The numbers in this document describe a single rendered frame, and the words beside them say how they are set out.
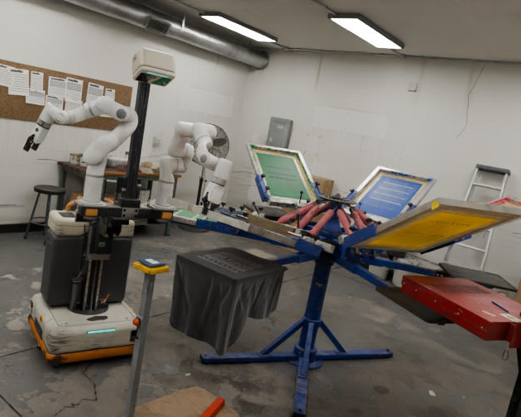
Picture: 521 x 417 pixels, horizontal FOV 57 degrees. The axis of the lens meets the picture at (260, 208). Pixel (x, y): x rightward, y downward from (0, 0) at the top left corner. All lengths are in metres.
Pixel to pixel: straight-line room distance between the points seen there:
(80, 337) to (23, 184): 3.20
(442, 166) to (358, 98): 1.58
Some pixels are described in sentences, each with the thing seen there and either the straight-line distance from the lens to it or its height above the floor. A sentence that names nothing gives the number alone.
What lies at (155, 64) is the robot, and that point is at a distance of 2.76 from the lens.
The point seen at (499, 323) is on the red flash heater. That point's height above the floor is 1.10.
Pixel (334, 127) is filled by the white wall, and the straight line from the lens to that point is 7.45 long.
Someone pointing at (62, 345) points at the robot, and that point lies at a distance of 3.36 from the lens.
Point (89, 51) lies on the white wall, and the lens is 6.49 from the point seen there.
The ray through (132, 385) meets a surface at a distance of 2.77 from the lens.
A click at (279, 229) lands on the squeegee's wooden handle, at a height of 1.14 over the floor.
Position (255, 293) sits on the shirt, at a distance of 2.69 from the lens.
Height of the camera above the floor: 1.73
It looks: 10 degrees down
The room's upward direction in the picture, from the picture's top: 11 degrees clockwise
